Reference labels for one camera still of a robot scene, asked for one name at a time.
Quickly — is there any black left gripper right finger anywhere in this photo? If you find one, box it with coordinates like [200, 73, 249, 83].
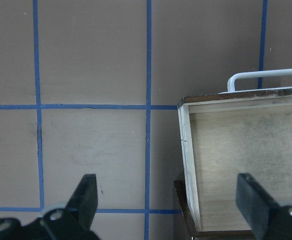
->
[236, 173, 280, 238]

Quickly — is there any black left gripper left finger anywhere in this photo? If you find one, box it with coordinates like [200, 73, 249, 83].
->
[65, 174, 97, 231]

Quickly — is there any light wooden drawer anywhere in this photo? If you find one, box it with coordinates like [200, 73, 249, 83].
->
[178, 68, 292, 232]

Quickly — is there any dark wooden cabinet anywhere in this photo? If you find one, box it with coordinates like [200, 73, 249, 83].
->
[174, 180, 255, 240]

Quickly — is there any brown paper table cover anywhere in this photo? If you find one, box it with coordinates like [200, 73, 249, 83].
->
[0, 0, 292, 240]

